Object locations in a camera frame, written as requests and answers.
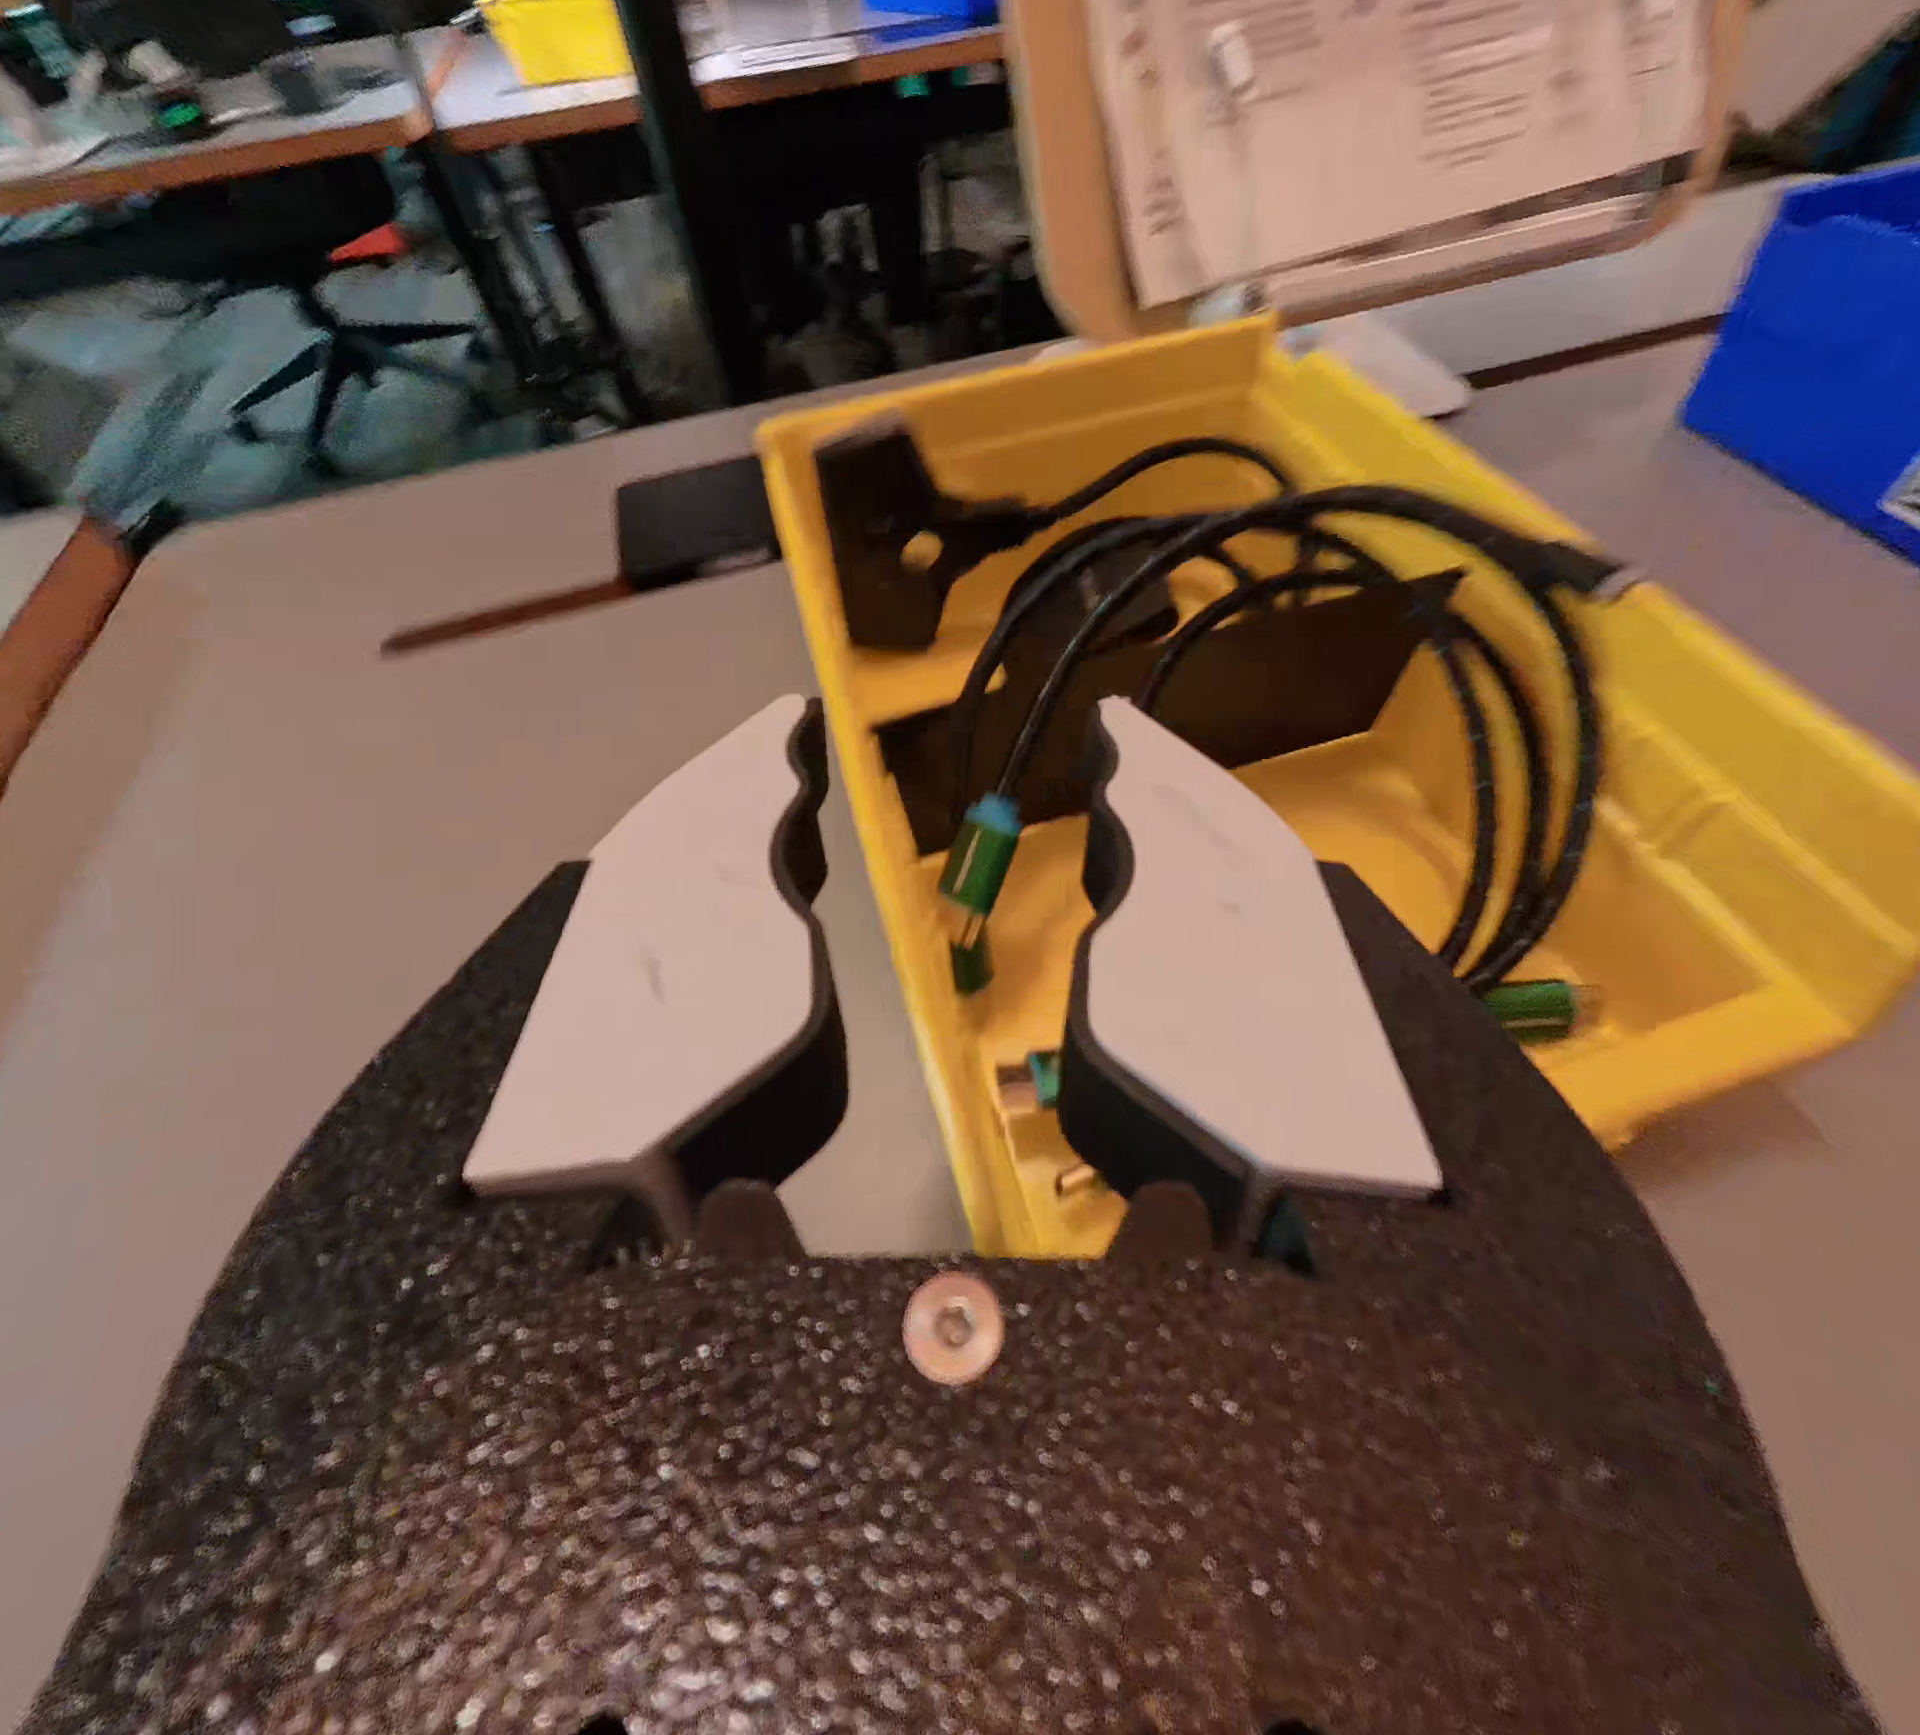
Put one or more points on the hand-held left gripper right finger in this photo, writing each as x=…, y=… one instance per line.
x=1260, y=1002

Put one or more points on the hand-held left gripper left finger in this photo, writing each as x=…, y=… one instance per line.
x=659, y=984

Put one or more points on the yellow storage bin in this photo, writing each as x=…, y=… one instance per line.
x=1724, y=789

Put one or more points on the grey desk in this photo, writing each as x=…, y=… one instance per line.
x=376, y=789

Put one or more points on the black bin divider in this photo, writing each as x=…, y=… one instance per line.
x=1289, y=687

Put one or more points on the white stand base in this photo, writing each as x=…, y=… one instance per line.
x=1394, y=371

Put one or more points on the wooden clipboard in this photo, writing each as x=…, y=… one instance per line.
x=1080, y=222

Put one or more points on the blue storage bin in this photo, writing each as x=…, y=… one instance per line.
x=1813, y=340

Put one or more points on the background work table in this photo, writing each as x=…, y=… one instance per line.
x=225, y=140
x=601, y=101

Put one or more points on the black office chair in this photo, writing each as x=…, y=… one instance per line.
x=180, y=236

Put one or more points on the small yellow background bin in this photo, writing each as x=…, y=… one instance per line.
x=563, y=33

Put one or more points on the instruction paper sheet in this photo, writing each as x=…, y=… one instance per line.
x=1349, y=40

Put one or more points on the grey panel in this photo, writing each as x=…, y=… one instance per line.
x=1830, y=26

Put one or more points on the black post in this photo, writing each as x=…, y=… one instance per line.
x=659, y=118

